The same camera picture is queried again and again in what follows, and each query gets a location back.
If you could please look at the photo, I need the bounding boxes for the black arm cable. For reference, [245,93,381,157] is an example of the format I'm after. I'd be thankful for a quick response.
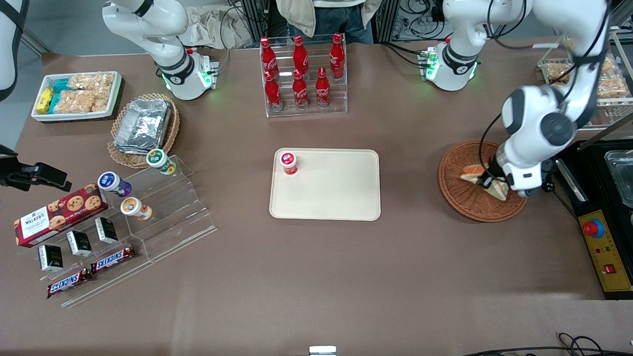
[479,0,611,178]

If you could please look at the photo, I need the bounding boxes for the green lid yogurt cup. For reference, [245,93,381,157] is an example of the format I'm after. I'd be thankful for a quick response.
[146,148,177,176]

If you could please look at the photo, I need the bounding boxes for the blue lid yogurt cup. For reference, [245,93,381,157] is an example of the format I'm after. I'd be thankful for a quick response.
[97,171,133,198]

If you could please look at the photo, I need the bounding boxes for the black cables at table edge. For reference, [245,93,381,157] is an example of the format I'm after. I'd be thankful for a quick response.
[460,332,633,356]

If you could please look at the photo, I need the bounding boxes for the red cookie box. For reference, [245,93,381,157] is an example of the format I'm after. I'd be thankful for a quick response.
[14,183,109,248]

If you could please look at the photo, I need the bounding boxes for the clear plastic container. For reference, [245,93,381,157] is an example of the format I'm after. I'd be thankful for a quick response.
[604,150,633,208]

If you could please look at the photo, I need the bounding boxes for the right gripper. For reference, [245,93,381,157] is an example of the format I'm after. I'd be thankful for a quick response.
[0,144,73,192]

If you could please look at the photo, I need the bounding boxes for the stack of foil containers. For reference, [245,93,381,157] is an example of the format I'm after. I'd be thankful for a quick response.
[114,98,172,155]

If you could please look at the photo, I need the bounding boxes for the yellow emergency stop control box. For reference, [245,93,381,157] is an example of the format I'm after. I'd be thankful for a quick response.
[579,210,633,292]

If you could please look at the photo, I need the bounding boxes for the clear acrylic bottle rack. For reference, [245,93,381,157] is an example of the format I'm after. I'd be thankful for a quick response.
[260,33,349,119]

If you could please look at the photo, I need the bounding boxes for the gray metal bar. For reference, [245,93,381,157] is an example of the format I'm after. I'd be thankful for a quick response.
[576,115,633,151]

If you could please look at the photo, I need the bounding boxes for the black base cable bundle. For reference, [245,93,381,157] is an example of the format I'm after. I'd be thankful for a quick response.
[381,41,430,68]

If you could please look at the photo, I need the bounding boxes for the orange lid yogurt cup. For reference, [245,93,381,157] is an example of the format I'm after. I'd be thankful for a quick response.
[120,197,153,221]

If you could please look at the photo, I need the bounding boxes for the black appliance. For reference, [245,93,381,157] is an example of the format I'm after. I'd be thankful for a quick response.
[551,140,633,301]

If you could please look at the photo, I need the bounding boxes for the cream plastic tray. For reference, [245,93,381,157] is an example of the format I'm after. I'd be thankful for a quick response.
[269,148,381,222]

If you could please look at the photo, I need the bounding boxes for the small black carton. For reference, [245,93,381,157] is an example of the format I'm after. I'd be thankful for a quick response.
[66,230,93,257]
[39,244,64,271]
[95,217,119,244]

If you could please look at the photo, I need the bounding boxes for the red cola bottle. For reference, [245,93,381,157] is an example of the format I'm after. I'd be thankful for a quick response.
[292,35,310,80]
[315,67,331,108]
[260,37,279,80]
[264,71,284,112]
[292,69,310,110]
[329,33,346,80]

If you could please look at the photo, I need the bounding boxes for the clear acrylic stepped display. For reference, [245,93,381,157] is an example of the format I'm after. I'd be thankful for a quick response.
[17,154,217,308]

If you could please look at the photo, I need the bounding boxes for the person in beige jacket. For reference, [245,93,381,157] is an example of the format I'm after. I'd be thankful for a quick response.
[274,0,387,45]

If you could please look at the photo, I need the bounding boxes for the white wire snack rack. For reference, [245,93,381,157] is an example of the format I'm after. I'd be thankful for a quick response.
[537,28,633,132]

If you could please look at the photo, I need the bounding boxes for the triangular sandwich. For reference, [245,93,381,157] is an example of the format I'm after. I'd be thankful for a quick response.
[460,165,510,201]

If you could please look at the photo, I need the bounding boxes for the brown round wicker basket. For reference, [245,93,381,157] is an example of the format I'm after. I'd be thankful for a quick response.
[438,140,528,223]

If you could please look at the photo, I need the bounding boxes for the white rectangular snack tray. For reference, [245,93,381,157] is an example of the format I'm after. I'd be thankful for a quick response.
[31,71,124,123]

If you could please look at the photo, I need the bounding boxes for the beige wicker basket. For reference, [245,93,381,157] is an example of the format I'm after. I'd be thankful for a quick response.
[107,93,181,170]

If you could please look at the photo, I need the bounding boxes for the black power cable with plug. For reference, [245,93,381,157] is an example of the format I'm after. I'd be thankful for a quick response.
[541,178,579,218]

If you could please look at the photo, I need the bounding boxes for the clear bag of crackers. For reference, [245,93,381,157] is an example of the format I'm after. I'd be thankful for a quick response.
[53,90,110,114]
[68,73,115,92]

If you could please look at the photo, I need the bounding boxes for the beige crumpled bag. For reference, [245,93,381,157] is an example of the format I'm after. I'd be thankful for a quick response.
[185,6,254,49]

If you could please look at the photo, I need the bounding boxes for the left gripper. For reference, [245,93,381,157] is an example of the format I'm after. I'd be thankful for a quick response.
[476,152,511,191]

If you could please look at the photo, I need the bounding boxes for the Snickers chocolate bar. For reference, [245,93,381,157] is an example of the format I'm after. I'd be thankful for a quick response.
[47,268,93,299]
[90,246,136,274]

